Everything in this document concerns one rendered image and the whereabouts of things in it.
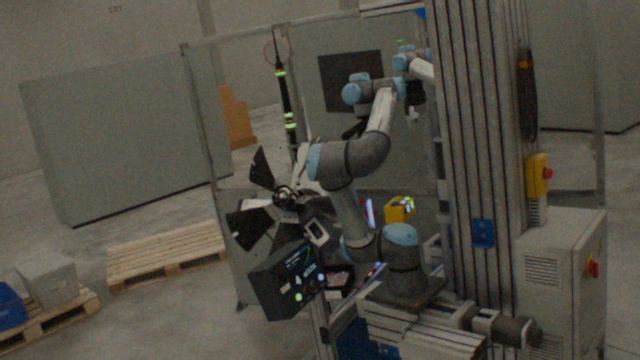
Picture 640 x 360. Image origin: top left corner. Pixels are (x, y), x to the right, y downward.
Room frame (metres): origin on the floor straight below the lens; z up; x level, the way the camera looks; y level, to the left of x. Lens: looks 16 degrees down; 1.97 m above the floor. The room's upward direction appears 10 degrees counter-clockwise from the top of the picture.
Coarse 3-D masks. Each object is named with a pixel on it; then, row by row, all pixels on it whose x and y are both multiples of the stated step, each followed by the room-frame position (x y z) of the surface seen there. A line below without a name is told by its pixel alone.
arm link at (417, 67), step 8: (400, 56) 2.26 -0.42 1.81; (408, 56) 2.27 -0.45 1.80; (416, 56) 2.30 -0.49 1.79; (392, 64) 2.29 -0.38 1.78; (400, 64) 2.26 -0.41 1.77; (408, 64) 2.25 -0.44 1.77; (416, 64) 2.22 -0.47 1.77; (424, 64) 2.21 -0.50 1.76; (408, 72) 2.27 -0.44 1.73; (416, 72) 2.22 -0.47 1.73; (424, 72) 2.19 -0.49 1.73; (432, 72) 2.16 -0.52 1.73; (424, 80) 2.20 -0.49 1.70; (432, 80) 2.15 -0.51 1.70
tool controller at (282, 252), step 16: (304, 240) 1.83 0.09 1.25; (272, 256) 1.78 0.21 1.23; (288, 256) 1.72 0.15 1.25; (304, 256) 1.78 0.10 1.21; (256, 272) 1.66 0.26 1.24; (272, 272) 1.64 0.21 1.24; (288, 272) 1.69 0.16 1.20; (304, 272) 1.75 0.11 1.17; (320, 272) 1.81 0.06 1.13; (256, 288) 1.67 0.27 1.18; (272, 288) 1.63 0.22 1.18; (288, 288) 1.66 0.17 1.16; (320, 288) 1.77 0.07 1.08; (272, 304) 1.64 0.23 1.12; (288, 304) 1.62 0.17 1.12; (304, 304) 1.68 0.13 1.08; (272, 320) 1.65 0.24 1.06
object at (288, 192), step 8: (272, 192) 2.59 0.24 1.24; (280, 192) 2.57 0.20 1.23; (288, 192) 2.55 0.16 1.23; (296, 192) 2.58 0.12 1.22; (272, 200) 2.56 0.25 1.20; (280, 200) 2.54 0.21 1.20; (288, 200) 2.51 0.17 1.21; (280, 208) 2.53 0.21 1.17; (288, 208) 2.53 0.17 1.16; (296, 208) 2.58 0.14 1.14; (304, 208) 2.58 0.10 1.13
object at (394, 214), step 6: (396, 198) 2.64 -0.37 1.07; (402, 198) 2.63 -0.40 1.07; (408, 198) 2.61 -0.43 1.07; (390, 204) 2.56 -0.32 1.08; (390, 210) 2.53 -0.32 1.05; (396, 210) 2.51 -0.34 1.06; (402, 210) 2.50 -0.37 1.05; (414, 210) 2.62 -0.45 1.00; (390, 216) 2.53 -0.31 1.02; (396, 216) 2.52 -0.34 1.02; (402, 216) 2.50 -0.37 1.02; (408, 216) 2.55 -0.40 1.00; (390, 222) 2.54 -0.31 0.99; (396, 222) 2.52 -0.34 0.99; (402, 222) 2.50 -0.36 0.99
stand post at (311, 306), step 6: (312, 306) 2.69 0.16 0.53; (312, 312) 2.69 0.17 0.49; (312, 318) 2.71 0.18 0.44; (318, 318) 2.68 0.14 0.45; (312, 324) 2.70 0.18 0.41; (318, 324) 2.68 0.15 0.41; (312, 330) 2.70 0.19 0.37; (318, 330) 2.68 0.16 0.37; (318, 336) 2.69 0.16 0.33; (318, 342) 2.69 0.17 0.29; (318, 348) 2.71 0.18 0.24; (318, 354) 2.70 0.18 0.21
